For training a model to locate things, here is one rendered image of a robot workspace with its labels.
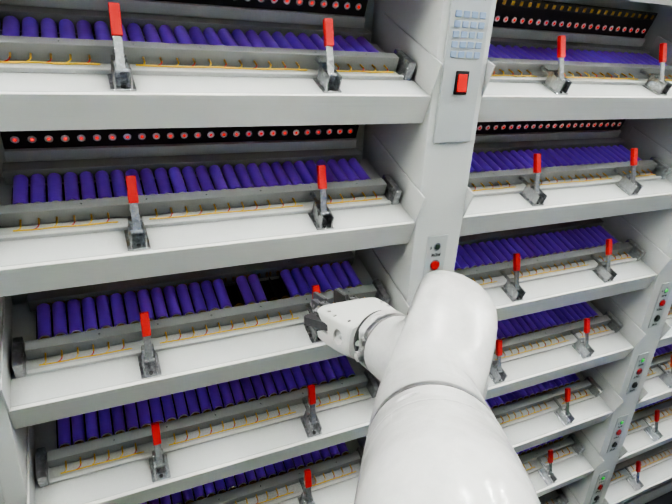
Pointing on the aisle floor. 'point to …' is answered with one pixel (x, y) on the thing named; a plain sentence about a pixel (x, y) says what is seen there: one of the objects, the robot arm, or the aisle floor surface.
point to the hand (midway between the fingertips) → (330, 302)
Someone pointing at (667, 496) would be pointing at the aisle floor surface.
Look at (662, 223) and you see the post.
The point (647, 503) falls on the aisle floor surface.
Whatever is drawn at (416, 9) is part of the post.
